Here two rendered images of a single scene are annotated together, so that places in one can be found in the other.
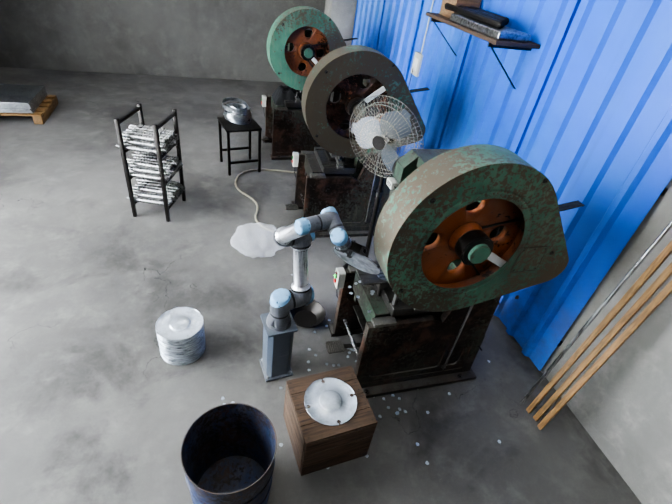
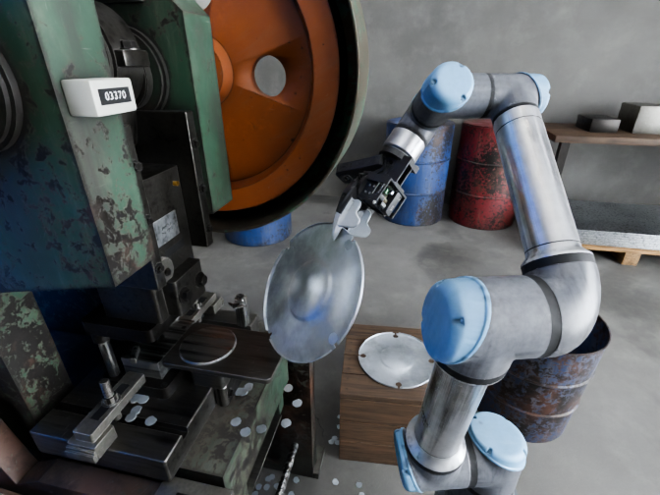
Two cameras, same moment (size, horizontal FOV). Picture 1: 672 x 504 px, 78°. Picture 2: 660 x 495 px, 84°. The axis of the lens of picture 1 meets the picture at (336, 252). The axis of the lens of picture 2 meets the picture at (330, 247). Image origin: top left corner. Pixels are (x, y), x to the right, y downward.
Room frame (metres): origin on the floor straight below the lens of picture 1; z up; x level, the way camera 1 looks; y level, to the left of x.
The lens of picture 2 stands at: (2.35, 0.26, 1.35)
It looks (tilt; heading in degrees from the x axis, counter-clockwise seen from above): 27 degrees down; 213
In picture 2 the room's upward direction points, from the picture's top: straight up
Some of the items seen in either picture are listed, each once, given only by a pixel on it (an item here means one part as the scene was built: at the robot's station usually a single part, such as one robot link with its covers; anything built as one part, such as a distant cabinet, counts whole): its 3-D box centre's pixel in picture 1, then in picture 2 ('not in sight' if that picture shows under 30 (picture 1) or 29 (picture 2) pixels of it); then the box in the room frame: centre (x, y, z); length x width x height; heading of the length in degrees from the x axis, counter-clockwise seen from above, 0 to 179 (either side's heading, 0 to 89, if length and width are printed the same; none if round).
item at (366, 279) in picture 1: (377, 282); (231, 368); (1.93, -0.28, 0.72); 0.25 x 0.14 x 0.14; 111
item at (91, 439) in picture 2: not in sight; (107, 403); (2.15, -0.38, 0.76); 0.17 x 0.06 x 0.10; 21
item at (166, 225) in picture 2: not in sight; (149, 239); (1.98, -0.40, 1.04); 0.17 x 0.15 x 0.30; 111
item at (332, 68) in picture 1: (371, 143); not in sight; (3.74, -0.17, 0.87); 1.53 x 0.99 x 1.74; 109
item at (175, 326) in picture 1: (180, 323); not in sight; (1.78, 0.93, 0.25); 0.29 x 0.29 x 0.01
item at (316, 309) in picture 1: (305, 315); not in sight; (2.22, 0.15, 0.04); 0.30 x 0.30 x 0.07
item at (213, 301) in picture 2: not in sight; (197, 303); (1.84, -0.50, 0.76); 0.17 x 0.06 x 0.10; 21
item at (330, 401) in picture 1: (330, 400); (397, 357); (1.32, -0.10, 0.35); 0.29 x 0.29 x 0.01
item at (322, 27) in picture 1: (321, 84); not in sight; (5.38, 0.51, 0.87); 1.53 x 0.99 x 1.74; 114
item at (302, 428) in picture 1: (327, 418); (393, 391); (1.32, -0.10, 0.18); 0.40 x 0.38 x 0.35; 116
